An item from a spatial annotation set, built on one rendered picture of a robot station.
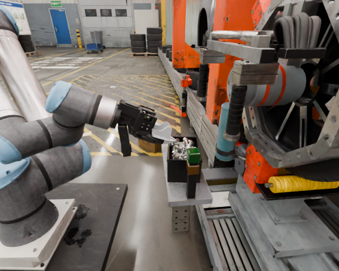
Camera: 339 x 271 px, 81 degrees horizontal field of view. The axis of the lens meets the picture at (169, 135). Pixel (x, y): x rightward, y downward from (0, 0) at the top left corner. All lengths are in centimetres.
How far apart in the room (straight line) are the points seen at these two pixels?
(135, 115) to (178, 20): 248
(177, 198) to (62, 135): 45
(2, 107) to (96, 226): 55
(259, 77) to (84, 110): 43
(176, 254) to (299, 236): 58
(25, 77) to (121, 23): 1317
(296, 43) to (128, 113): 43
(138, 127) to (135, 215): 84
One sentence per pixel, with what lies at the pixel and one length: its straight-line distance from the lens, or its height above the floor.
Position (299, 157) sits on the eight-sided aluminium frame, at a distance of 70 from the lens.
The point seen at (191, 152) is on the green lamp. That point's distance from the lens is 65.
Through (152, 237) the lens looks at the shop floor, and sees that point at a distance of 123.
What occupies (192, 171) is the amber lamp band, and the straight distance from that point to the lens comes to 69.
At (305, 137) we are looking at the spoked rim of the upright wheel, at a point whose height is 68.
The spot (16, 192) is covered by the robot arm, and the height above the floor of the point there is 56.
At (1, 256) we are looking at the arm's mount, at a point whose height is 37.
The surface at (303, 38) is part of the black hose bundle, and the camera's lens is 54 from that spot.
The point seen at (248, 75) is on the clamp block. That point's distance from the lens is 50.
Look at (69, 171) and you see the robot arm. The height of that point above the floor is 54.
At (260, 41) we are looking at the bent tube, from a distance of 51.
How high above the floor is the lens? 101
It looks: 28 degrees down
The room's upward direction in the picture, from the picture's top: straight up
